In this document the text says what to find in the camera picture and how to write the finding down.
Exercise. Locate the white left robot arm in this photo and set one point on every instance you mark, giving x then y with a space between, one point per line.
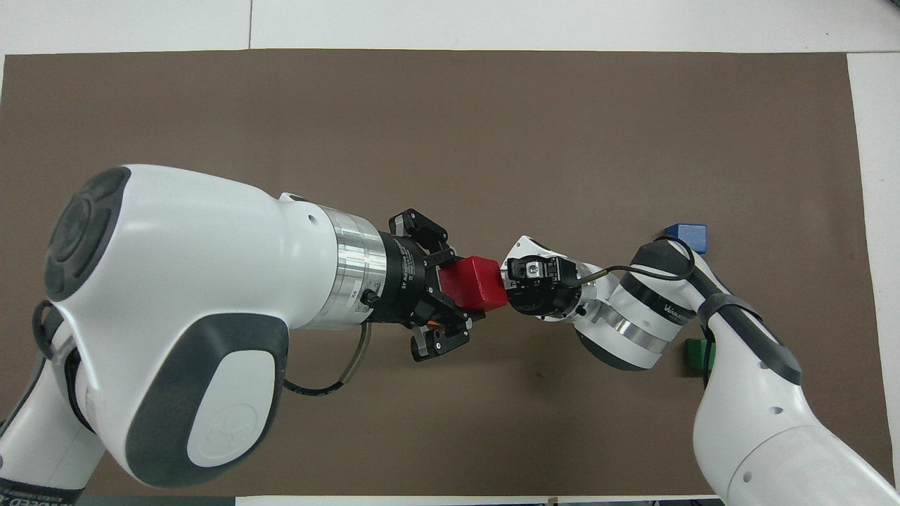
197 295

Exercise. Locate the green wooden block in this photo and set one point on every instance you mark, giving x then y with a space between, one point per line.
697 355

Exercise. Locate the blue wooden block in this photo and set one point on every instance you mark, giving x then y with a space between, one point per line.
690 235

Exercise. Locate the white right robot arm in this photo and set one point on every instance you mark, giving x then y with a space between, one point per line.
759 422

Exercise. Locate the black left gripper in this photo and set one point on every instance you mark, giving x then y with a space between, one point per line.
411 288

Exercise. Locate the brown paper mat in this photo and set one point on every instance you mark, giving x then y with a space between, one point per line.
450 126

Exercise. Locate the red wooden block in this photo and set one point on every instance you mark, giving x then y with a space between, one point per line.
472 284

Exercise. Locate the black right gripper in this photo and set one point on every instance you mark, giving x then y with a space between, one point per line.
548 302

